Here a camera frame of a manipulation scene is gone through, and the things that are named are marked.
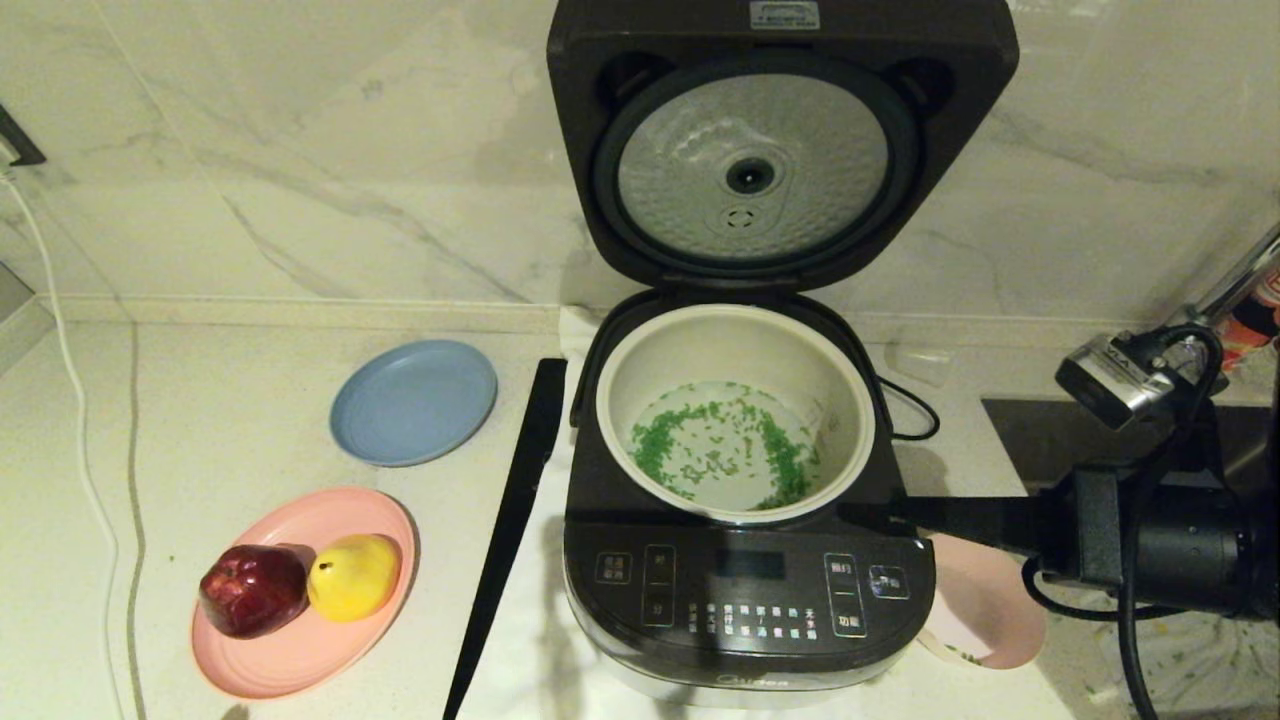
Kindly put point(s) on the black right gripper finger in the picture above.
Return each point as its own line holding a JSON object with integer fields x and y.
{"x": 960, "y": 520}

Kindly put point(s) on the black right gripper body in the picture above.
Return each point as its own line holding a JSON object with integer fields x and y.
{"x": 1150, "y": 545}

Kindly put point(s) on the pink bowl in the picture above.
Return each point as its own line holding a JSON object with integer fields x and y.
{"x": 990, "y": 610}

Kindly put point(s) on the green grains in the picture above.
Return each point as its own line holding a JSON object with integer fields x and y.
{"x": 660, "y": 440}

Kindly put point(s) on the black rice cooker lid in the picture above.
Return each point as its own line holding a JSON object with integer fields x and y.
{"x": 750, "y": 130}

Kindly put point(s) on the white inner cooking pot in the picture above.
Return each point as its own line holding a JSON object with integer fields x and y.
{"x": 720, "y": 345}

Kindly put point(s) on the stainless steel sink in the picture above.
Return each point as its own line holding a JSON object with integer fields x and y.
{"x": 1040, "y": 440}

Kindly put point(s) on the white speckled cloth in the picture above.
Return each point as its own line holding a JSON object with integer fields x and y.
{"x": 1200, "y": 660}

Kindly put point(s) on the red yellow printed container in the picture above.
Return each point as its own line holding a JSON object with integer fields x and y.
{"x": 1255, "y": 330}

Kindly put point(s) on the chrome faucet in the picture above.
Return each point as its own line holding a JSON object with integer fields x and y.
{"x": 1235, "y": 285}

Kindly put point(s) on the long black flat bar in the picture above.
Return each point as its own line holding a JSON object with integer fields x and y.
{"x": 518, "y": 480}

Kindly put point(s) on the white towel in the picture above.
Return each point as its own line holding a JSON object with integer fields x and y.
{"x": 520, "y": 660}

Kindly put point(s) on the blue plate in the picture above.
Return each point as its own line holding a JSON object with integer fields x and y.
{"x": 413, "y": 402}

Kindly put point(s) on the yellow pear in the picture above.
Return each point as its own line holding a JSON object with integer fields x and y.
{"x": 354, "y": 579}

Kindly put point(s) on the pink plate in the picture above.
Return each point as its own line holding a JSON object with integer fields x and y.
{"x": 300, "y": 660}

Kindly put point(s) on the dark red apple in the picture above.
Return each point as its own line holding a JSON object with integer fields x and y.
{"x": 253, "y": 592}

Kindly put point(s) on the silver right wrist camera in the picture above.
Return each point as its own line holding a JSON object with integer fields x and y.
{"x": 1115, "y": 375}

